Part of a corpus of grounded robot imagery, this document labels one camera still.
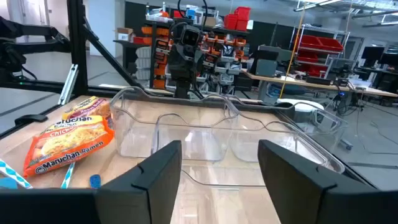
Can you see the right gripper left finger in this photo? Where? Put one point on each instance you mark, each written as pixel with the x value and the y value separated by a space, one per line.
pixel 149 193

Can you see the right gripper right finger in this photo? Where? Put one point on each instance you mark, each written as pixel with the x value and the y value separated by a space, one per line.
pixel 304 193

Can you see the short clear plastic bin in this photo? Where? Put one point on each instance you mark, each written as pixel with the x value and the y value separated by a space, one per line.
pixel 217 168

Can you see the orange chicken ramen pack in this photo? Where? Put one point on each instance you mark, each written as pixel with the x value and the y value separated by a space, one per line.
pixel 68 143

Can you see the brown roast beef ramen pack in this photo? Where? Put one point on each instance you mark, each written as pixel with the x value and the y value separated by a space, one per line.
pixel 90 107

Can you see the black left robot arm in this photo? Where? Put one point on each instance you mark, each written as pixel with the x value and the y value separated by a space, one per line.
pixel 182 88

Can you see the shelf with orange bins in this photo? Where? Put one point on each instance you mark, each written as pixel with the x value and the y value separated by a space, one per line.
pixel 161 32

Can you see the white drawer unit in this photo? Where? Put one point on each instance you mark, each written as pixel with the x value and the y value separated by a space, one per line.
pixel 143 62

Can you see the cardboard box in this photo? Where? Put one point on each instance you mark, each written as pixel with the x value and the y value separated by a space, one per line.
pixel 124 33

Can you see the grey equipment box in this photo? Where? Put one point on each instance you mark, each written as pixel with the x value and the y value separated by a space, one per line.
pixel 266 67

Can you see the white trash can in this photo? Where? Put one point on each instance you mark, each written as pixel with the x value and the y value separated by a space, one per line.
pixel 300 105

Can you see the wooden workbench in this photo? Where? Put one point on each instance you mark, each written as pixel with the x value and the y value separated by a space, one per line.
pixel 295 81

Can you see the silver aluminium bar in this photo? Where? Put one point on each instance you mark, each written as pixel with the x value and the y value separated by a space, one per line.
pixel 69 82

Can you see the rack with red bins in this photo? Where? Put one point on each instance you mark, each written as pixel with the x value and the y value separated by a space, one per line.
pixel 320 43

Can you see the black table clamp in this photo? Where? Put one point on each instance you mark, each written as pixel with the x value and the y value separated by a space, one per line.
pixel 31 119

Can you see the black computer monitor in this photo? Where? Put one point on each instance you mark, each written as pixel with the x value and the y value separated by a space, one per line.
pixel 390 59
pixel 372 54

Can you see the black articulated equipment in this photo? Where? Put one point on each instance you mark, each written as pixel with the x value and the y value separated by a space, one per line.
pixel 31 31

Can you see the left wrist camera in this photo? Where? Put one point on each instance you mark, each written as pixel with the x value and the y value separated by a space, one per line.
pixel 190 35

